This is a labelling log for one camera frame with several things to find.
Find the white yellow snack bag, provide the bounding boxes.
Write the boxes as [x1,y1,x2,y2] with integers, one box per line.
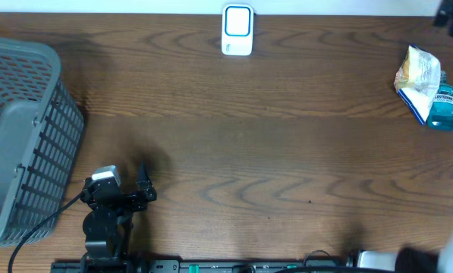
[394,45,441,125]

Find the teal mouthwash bottle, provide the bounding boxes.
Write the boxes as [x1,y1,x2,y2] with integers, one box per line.
[427,71,453,131]

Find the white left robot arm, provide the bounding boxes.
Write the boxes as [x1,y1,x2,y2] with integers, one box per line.
[80,164,157,273]

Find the white barcode scanner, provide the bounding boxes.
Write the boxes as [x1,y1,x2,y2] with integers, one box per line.
[221,4,254,56]

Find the grey plastic basket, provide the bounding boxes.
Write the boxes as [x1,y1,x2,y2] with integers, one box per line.
[0,37,84,247]

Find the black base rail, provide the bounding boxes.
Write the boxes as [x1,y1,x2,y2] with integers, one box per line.
[50,259,341,273]

